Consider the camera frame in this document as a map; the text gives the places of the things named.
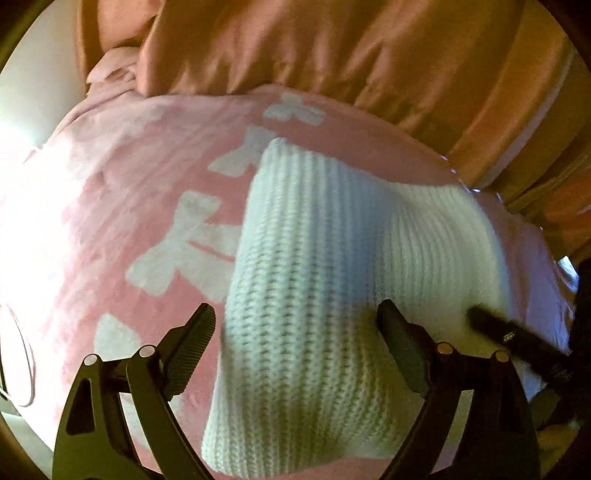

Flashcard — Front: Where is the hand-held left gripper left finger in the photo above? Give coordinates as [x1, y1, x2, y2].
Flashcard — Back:
[53, 302, 218, 480]

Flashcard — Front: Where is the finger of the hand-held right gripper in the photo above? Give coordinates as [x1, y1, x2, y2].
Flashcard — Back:
[468, 307, 574, 385]

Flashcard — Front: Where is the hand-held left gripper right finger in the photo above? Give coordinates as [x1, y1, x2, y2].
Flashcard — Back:
[376, 299, 541, 480]

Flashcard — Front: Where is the white striped knit sweater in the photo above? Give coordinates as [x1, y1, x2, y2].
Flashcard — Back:
[203, 136, 546, 462]

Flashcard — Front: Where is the pink bow-print blanket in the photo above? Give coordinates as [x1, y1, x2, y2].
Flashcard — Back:
[0, 85, 578, 480]

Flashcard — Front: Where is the orange quilt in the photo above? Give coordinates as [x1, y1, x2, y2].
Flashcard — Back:
[76, 0, 591, 259]

